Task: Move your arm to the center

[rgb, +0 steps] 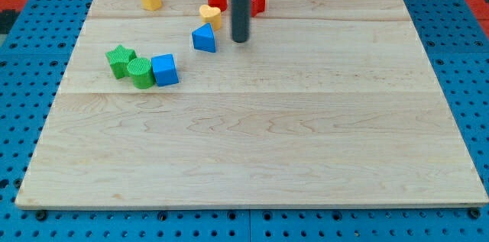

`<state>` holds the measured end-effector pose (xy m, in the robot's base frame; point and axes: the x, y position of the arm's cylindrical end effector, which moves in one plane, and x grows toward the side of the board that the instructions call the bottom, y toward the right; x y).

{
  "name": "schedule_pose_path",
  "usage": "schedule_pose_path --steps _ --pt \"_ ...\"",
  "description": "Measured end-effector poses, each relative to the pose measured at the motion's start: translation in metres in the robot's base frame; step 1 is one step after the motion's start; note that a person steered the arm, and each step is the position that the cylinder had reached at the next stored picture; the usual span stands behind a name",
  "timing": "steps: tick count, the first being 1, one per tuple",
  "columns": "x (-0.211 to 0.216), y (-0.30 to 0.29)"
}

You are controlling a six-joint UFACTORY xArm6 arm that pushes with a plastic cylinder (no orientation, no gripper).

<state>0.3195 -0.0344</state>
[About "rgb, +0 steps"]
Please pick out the red star block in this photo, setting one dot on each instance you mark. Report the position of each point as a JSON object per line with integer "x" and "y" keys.
{"x": 257, "y": 6}

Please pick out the blue triangle block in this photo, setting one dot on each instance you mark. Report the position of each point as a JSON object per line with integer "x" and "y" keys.
{"x": 204, "y": 38}

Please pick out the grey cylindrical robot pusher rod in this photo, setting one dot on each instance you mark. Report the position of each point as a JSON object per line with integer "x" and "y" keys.
{"x": 241, "y": 17}

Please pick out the yellow heart block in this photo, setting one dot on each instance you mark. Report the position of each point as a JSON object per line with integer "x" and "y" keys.
{"x": 211, "y": 15}

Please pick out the green cylinder block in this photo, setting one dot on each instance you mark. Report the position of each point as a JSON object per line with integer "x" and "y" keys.
{"x": 141, "y": 73}

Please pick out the light wooden board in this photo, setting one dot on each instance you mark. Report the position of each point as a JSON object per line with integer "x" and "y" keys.
{"x": 329, "y": 104}

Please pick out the green star block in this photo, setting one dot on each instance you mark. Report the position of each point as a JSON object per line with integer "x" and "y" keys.
{"x": 118, "y": 59}

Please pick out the blue cube block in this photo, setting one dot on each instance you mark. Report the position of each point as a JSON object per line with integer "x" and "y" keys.
{"x": 164, "y": 70}

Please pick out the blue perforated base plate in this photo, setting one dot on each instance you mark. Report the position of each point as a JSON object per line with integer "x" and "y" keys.
{"x": 34, "y": 57}

